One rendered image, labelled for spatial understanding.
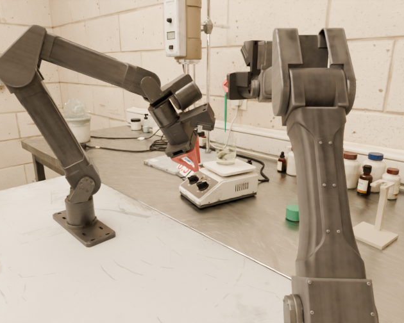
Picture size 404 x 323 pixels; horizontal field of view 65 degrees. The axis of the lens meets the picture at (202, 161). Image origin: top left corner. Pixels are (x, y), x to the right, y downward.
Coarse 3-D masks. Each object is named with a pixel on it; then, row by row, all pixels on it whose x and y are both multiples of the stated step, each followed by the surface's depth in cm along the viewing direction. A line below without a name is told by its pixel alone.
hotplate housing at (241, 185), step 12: (204, 168) 96; (216, 180) 87; (228, 180) 87; (240, 180) 89; (252, 180) 91; (180, 192) 94; (216, 192) 86; (228, 192) 88; (240, 192) 90; (252, 192) 92; (204, 204) 85
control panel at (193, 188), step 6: (198, 174) 94; (204, 174) 92; (186, 180) 94; (198, 180) 91; (204, 180) 90; (210, 180) 89; (186, 186) 92; (192, 186) 90; (210, 186) 86; (192, 192) 88; (198, 192) 87; (204, 192) 85; (198, 198) 84
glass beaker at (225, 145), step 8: (224, 136) 95; (232, 136) 95; (216, 144) 92; (224, 144) 90; (232, 144) 90; (216, 152) 92; (224, 152) 91; (232, 152) 91; (216, 160) 93; (224, 160) 91; (232, 160) 92
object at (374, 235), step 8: (376, 184) 68; (384, 184) 67; (392, 184) 68; (384, 192) 70; (384, 200) 70; (384, 208) 71; (376, 216) 72; (360, 224) 75; (368, 224) 75; (376, 224) 72; (360, 232) 72; (368, 232) 72; (376, 232) 72; (384, 232) 72; (360, 240) 69; (368, 240) 68; (376, 240) 68; (384, 240) 68; (392, 240) 69
